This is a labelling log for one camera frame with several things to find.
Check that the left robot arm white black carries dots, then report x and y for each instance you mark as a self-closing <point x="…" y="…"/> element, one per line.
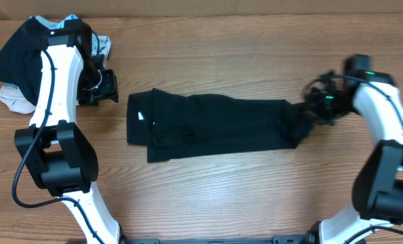
<point x="55" y="152"/>

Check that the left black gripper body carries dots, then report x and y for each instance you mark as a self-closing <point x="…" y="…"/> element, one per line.
<point x="110" y="87"/>

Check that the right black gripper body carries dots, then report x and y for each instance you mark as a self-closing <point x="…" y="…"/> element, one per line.
<point x="313" y="106"/>

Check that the black polo shirt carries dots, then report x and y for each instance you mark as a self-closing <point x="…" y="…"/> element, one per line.
<point x="172" y="126"/>

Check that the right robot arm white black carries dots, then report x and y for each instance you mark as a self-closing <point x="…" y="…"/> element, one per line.
<point x="377" y="193"/>

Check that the beige folded garment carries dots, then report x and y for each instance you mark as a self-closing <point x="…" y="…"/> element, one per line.
<point x="13" y="98"/>

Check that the light denim jeans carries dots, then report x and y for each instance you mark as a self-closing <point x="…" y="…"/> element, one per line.
<point x="101" y="45"/>

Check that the folded black garment on pile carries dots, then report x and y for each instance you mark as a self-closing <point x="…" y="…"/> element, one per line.
<point x="20" y="59"/>

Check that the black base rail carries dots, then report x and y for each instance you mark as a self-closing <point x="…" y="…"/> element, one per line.
<point x="278" y="239"/>

